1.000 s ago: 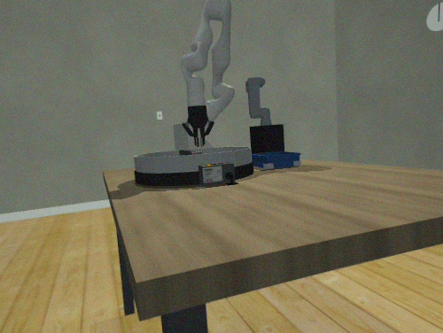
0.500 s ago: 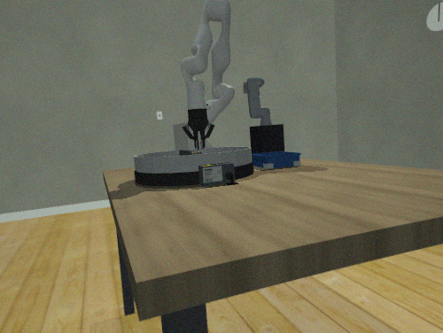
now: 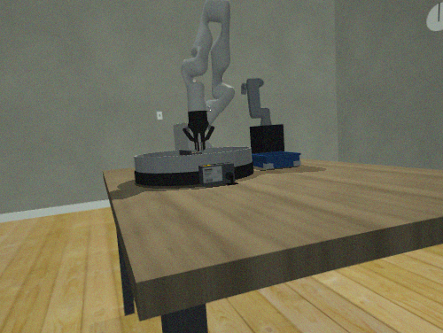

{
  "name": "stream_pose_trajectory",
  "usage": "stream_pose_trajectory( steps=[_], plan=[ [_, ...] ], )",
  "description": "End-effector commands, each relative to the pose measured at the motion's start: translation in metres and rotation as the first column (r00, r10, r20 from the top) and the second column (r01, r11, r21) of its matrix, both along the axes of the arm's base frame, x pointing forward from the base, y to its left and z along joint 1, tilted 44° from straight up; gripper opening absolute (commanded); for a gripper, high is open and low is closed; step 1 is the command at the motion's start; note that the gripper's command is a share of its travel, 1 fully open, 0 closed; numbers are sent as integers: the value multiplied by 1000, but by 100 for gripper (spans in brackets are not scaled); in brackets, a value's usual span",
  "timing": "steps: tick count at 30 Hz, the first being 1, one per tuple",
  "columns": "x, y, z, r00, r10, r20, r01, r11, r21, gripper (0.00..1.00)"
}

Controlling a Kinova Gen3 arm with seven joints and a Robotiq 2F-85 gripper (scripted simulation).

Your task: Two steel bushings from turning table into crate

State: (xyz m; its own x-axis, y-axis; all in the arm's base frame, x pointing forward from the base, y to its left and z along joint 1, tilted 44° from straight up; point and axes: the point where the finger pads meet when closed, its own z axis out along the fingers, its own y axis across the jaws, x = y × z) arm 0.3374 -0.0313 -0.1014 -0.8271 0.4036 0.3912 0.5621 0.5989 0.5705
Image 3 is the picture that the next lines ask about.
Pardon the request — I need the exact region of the blue crate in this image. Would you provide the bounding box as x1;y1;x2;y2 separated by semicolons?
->
252;151;301;169

